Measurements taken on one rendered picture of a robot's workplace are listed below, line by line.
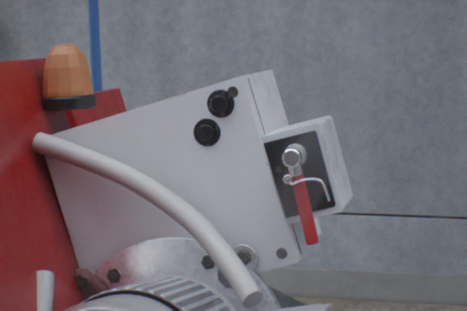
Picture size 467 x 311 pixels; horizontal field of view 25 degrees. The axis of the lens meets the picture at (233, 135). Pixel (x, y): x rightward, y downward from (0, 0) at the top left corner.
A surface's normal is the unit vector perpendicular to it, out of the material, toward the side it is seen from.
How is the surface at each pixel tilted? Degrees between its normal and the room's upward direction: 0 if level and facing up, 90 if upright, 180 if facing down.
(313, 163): 90
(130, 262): 81
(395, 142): 90
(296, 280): 90
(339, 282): 90
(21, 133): 70
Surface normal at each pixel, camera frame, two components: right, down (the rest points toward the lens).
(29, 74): 0.92, -0.31
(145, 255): -0.22, -0.06
